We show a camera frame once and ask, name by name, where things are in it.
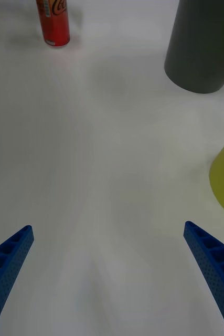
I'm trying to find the red drink can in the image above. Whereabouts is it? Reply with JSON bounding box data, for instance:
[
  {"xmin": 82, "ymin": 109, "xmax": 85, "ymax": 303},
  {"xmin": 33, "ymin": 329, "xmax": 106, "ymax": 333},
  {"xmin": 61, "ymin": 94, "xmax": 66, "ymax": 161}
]
[{"xmin": 36, "ymin": 0, "xmax": 71, "ymax": 48}]

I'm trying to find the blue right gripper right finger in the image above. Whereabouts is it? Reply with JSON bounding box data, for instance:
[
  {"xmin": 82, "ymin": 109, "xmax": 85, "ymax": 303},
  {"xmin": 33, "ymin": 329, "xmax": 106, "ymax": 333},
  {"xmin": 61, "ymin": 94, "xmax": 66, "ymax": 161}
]
[{"xmin": 183, "ymin": 220, "xmax": 224, "ymax": 336}]

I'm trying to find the grey plastic waste bin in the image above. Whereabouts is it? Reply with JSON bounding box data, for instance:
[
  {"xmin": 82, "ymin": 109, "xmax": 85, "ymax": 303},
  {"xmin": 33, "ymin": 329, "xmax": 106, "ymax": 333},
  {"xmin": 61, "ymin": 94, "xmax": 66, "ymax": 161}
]
[{"xmin": 164, "ymin": 0, "xmax": 224, "ymax": 95}]

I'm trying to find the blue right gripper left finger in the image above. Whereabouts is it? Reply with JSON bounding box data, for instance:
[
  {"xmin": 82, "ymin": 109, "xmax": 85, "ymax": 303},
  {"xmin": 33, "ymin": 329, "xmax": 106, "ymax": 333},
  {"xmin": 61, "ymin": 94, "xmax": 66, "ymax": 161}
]
[{"xmin": 0, "ymin": 225, "xmax": 35, "ymax": 336}]

